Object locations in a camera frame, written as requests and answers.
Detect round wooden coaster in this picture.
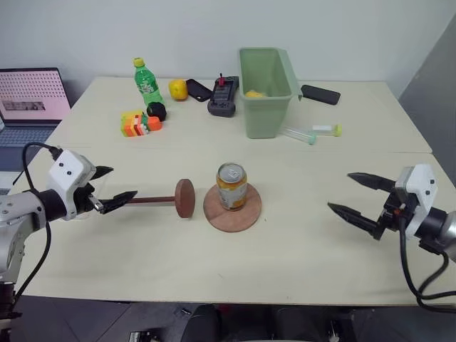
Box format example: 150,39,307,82
202,183,263,234

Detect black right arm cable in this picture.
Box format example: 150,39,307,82
398,212,456,308

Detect yellow fruit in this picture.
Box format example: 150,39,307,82
167,78,189,102

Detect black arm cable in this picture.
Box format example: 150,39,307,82
13,142,61,297
398,212,456,308

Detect wooden disc with rod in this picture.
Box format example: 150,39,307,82
125,178,197,219

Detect clear tube with yellow cap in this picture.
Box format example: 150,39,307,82
311,123,344,138

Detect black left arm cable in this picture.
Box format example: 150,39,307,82
13,142,61,297

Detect green plastic bin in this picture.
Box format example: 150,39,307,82
238,46,304,140

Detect black ball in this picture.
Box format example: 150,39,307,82
145,101,168,123

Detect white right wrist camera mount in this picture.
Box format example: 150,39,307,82
396,164,437,241

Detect yellow drink can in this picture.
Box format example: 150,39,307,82
215,162,248,212

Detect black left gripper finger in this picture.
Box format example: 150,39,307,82
93,165,115,181
99,190,138,215

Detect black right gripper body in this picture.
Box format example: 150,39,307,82
376,192,411,232

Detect black phone case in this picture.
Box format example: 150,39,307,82
185,78,212,103

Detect clear tube with green cap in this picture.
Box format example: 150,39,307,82
281,125,318,146

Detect black handheld remote controller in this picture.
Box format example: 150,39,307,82
207,73,241,118

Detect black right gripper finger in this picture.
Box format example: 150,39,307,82
347,172,397,194
327,202,385,241

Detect open laptop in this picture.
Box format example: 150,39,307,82
0,67,72,195

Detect black flat rectangular case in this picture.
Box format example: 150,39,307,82
300,84,341,107

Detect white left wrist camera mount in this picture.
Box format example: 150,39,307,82
47,149,97,220

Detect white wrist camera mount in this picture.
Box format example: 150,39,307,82
396,164,437,241
47,149,97,220

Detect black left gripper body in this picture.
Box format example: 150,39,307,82
73,180,105,217

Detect green plastic soda bottle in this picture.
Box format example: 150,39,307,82
133,57,167,108

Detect dark rounded shape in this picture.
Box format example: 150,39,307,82
184,303,222,342

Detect colourful building block toy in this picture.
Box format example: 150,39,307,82
120,110,162,138

